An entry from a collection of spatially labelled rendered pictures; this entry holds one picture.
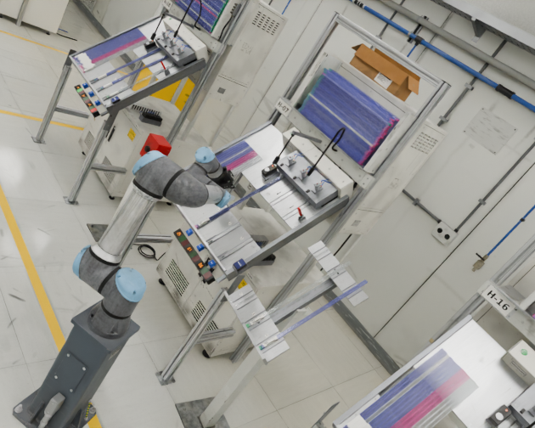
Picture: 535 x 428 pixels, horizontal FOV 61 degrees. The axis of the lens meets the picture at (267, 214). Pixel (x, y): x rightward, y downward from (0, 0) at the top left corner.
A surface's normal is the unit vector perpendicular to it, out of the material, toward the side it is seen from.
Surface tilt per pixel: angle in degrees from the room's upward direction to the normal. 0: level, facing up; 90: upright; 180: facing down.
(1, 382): 0
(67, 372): 90
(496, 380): 44
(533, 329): 90
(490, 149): 90
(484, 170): 90
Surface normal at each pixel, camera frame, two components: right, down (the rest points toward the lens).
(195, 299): -0.64, -0.07
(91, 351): -0.32, 0.24
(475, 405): -0.07, -0.59
